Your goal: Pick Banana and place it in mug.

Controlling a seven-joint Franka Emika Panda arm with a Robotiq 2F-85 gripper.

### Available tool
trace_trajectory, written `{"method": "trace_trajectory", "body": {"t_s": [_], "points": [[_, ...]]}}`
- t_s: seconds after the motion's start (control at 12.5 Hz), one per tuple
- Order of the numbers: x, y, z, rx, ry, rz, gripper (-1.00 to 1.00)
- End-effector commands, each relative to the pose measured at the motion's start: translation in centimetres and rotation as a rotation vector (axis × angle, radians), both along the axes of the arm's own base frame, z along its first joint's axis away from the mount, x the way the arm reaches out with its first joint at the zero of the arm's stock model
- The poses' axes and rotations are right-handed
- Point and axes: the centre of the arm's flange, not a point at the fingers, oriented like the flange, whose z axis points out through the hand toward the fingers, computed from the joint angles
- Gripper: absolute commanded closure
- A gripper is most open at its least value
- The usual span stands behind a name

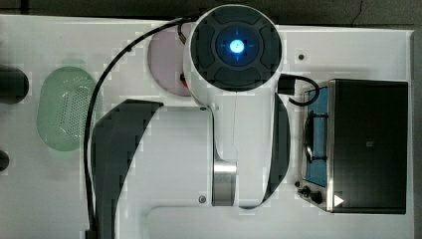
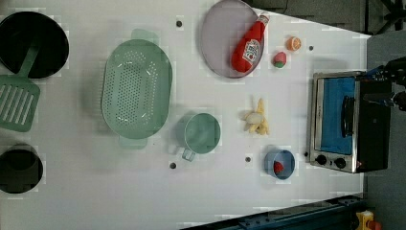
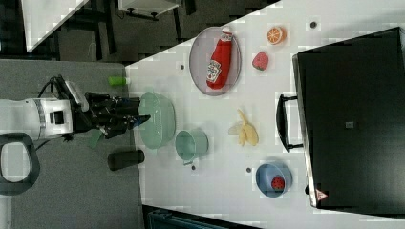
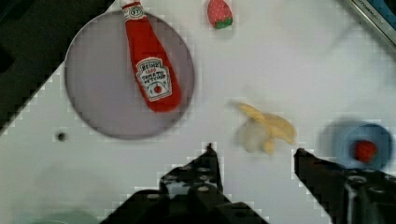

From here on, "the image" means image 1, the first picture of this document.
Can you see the small black cylinder post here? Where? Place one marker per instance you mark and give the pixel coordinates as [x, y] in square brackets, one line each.
[4, 160]

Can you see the green perforated strainer basket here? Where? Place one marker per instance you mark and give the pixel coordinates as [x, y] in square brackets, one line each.
[63, 107]

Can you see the black toaster oven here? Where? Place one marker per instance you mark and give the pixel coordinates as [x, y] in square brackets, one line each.
[355, 147]

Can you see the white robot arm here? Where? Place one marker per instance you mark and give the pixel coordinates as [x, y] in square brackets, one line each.
[232, 149]

